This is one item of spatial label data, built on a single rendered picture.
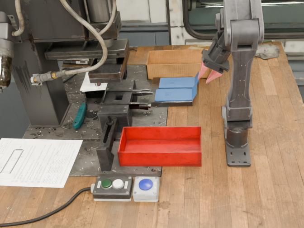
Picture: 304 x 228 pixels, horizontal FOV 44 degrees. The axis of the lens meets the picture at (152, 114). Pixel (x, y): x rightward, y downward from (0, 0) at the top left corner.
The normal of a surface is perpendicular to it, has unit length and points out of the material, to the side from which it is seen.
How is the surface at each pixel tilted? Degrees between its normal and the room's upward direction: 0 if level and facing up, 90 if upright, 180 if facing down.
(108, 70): 0
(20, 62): 90
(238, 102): 94
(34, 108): 90
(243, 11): 61
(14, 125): 90
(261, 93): 0
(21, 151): 1
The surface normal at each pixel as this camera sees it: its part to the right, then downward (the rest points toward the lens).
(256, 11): -0.10, -0.29
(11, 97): -0.16, 0.62
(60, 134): -0.09, -0.79
